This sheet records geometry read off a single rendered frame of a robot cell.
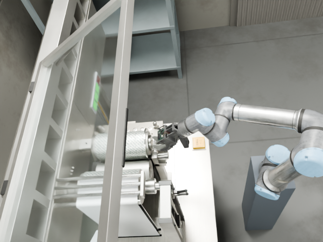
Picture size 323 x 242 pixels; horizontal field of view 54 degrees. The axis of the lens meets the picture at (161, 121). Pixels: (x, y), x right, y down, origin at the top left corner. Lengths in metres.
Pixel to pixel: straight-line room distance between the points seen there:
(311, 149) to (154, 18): 2.07
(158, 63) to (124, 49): 2.38
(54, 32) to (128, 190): 0.79
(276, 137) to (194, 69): 1.09
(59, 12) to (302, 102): 2.31
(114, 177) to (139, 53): 2.79
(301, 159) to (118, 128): 0.70
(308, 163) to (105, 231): 0.79
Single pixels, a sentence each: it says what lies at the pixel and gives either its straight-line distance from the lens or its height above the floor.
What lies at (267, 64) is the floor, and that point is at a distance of 3.46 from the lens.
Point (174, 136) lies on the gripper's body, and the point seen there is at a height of 1.36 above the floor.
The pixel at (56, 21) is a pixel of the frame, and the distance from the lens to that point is 1.62.
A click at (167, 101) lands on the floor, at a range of 3.19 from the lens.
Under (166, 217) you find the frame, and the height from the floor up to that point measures 1.44.
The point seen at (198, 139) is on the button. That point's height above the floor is 0.92.
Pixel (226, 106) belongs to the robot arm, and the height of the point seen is 1.41.
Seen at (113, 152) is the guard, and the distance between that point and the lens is 0.72.
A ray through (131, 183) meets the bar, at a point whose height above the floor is 1.46.
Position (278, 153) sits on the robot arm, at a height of 1.13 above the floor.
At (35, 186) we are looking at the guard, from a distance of 1.02.
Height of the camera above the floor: 2.58
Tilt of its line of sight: 57 degrees down
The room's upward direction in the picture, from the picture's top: 16 degrees counter-clockwise
